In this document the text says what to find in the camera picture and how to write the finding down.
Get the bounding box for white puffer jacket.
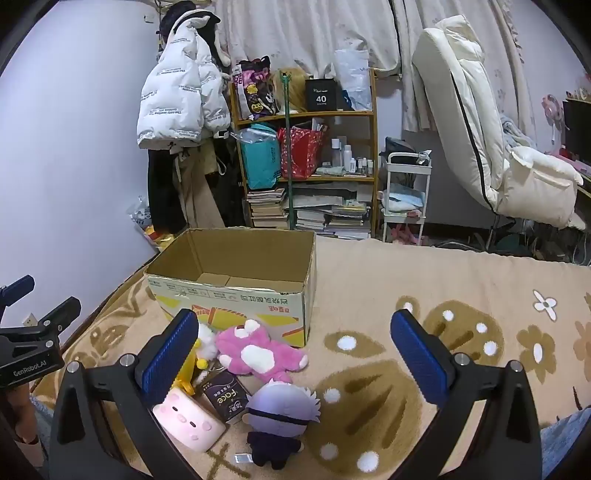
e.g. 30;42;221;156
137;10;232;149

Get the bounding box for black hanging garment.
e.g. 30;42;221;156
147;147;188;234

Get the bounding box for green pole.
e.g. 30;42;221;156
278;69;298;230

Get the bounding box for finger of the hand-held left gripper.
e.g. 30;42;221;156
28;296;82;347
0;275;36;319

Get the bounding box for black tissue pack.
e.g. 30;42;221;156
203;371;252;425

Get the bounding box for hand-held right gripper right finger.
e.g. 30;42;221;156
390;309;542;480

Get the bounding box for red gift bag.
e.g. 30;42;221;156
277;127;328;181

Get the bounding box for blonde wig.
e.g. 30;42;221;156
270;68;306;114

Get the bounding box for beige hanging garment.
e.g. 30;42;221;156
178;148;227;229

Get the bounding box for white padded recliner chair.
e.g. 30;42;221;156
411;15;585;230

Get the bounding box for small stack of books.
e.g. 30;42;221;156
246;187;289;229

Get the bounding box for pink pig plush toy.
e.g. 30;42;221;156
152;385;227;453

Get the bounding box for purple printed bag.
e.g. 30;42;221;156
233;56;283;121

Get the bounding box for light blue cloth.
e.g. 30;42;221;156
501;115;536;148

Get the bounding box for black hooded garment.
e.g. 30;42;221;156
159;1;222;65

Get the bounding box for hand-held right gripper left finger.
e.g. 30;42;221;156
48;308;200;480

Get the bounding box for cardboard box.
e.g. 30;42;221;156
144;227;317;349

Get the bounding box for teal bag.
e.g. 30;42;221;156
239;124;282;191

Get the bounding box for black monitor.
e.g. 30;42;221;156
562;99;591;167

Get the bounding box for person's blue jeans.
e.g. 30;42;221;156
540;406;591;480

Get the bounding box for pink fan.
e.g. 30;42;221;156
542;95;565;153

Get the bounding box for black box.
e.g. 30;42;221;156
305;78;341;112

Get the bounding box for plastic bag of toys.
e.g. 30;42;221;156
129;196;160;250

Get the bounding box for wooden shelf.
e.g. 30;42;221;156
229;69;379;238

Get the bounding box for beige patterned blanket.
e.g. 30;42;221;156
30;235;591;480

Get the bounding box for white utility cart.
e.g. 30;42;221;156
381;151;433;244

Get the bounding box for yellow and white plush toy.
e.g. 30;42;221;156
175;323;220;398

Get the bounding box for purple-haired plush doll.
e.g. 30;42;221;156
242;378;321;467

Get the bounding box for large stack of books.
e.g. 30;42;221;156
293;191;372;240

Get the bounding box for group of cosmetic bottles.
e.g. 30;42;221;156
323;136;375;177

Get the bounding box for clear plastic bag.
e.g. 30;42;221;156
333;48;373;112

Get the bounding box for floral curtain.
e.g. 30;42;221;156
215;0;527;132

